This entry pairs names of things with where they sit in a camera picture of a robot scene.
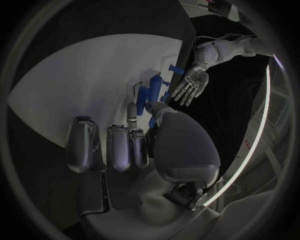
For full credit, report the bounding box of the slim long blue cylinder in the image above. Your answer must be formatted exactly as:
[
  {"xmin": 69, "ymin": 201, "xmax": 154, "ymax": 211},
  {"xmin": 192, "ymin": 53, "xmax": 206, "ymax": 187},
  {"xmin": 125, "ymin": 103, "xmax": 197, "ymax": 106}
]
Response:
[{"xmin": 136, "ymin": 85, "xmax": 150, "ymax": 116}]

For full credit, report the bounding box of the white cable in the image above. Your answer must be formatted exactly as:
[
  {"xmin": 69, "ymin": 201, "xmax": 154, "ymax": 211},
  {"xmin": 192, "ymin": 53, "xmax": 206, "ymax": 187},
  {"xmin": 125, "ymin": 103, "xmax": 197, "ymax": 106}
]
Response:
[
  {"xmin": 217, "ymin": 33, "xmax": 250, "ymax": 41},
  {"xmin": 191, "ymin": 35, "xmax": 222, "ymax": 54}
]

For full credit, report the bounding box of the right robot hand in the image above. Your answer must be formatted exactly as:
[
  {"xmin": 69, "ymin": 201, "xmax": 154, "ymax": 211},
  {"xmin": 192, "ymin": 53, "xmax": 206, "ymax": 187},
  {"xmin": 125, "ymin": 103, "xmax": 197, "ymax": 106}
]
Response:
[{"xmin": 64, "ymin": 100, "xmax": 222, "ymax": 240}]

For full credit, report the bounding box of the thick blue cylinder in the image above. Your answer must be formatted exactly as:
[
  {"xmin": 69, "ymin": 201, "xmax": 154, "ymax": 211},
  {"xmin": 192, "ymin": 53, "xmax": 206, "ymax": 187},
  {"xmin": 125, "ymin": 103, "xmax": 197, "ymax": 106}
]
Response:
[{"xmin": 145, "ymin": 74, "xmax": 164, "ymax": 111}]

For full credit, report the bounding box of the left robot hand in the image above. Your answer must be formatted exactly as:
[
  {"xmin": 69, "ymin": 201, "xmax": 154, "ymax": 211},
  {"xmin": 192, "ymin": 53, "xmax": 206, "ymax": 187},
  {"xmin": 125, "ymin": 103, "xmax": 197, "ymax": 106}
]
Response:
[{"xmin": 170, "ymin": 63, "xmax": 210, "ymax": 108}]

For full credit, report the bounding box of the white task board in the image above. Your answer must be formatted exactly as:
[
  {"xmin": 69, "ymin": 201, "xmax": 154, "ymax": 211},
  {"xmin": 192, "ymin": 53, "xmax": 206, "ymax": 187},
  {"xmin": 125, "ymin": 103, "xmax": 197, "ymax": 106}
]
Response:
[{"xmin": 7, "ymin": 33, "xmax": 184, "ymax": 149}]

